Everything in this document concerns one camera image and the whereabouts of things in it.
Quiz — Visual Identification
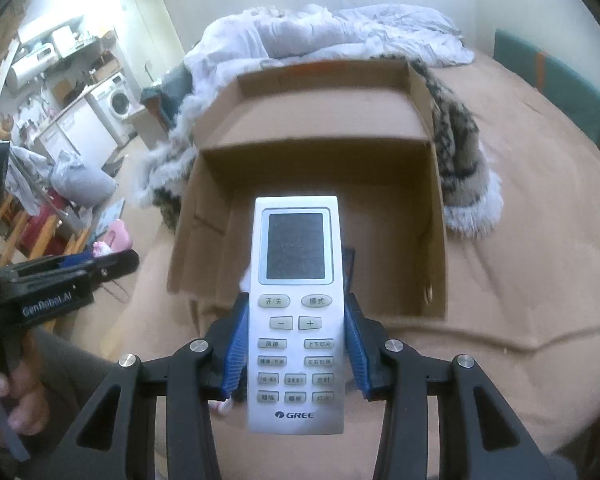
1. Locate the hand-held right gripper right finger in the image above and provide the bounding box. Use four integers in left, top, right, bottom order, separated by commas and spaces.
344, 292, 563, 480

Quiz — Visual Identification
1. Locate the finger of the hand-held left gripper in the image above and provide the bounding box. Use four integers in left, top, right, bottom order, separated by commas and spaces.
0, 250, 140, 286

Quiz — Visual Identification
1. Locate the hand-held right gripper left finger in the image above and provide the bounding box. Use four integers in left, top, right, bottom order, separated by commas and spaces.
37, 292, 251, 480

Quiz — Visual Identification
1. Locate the white air conditioner remote control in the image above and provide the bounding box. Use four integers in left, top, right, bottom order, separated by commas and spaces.
246, 196, 345, 436

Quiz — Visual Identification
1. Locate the cardboard box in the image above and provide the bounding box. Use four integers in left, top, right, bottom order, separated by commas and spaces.
167, 58, 448, 321

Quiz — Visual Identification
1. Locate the person's left hand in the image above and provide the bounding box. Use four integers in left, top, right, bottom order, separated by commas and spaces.
0, 355, 48, 441

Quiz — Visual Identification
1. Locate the pink plastic item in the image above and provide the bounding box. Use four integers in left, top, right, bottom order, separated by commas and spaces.
92, 220, 133, 261

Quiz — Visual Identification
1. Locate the wooden chair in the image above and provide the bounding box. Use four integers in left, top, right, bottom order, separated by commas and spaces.
0, 195, 92, 267

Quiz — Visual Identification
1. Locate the grey plastic bag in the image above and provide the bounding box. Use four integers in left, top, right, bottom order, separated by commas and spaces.
50, 151, 118, 206

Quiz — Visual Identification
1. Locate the white low cabinet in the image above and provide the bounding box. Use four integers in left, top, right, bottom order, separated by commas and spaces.
34, 95, 119, 167

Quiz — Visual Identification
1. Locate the person's grey pants leg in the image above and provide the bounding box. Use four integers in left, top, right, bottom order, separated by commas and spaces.
0, 330, 131, 480

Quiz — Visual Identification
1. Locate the white water heater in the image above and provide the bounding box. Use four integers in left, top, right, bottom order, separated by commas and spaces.
6, 52, 56, 92

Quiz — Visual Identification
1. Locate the white washing machine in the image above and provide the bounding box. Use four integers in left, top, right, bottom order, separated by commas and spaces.
90, 74, 137, 144

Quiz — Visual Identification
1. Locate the white kitchen appliance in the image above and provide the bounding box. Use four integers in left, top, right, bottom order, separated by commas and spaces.
51, 26, 77, 57

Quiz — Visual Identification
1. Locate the dark teal cloth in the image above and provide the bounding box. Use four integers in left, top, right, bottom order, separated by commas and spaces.
141, 66, 197, 112

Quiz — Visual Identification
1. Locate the tan bed sheet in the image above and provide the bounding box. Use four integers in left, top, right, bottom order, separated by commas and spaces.
107, 52, 600, 480

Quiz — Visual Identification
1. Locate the leopard print fur blanket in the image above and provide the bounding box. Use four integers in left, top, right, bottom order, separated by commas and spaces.
152, 57, 504, 239

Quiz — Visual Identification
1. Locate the white fluffy blanket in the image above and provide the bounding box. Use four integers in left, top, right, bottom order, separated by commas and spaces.
139, 4, 476, 211

